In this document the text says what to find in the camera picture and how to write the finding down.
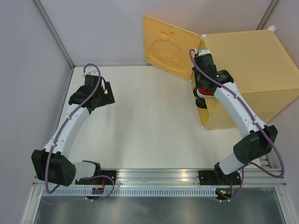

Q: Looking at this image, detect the white slotted cable duct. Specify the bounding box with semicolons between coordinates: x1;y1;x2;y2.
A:
51;187;218;197

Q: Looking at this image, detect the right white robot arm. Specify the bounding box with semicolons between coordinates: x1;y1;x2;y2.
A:
189;49;278;184

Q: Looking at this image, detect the black patent loafer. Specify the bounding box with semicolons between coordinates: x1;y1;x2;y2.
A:
196;97;207;109
192;86;198;97

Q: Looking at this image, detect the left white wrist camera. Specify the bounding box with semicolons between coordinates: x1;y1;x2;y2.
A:
83;70;98;77

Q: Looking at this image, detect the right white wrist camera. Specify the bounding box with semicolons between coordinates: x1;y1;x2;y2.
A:
194;49;211;56

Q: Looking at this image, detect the red canvas sneaker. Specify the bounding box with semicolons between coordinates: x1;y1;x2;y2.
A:
196;88;215;98

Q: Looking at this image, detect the yellow plastic shoe cabinet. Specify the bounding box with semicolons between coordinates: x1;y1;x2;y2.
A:
199;30;299;123

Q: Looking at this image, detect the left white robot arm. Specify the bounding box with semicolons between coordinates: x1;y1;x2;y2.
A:
31;75;115;186

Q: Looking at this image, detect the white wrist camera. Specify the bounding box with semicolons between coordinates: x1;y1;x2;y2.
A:
194;49;211;56
83;70;98;77

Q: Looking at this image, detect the aluminium mounting rail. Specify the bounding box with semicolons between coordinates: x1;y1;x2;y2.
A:
32;168;288;188

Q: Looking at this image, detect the yellow cabinet door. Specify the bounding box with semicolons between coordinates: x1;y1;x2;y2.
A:
142;14;201;80

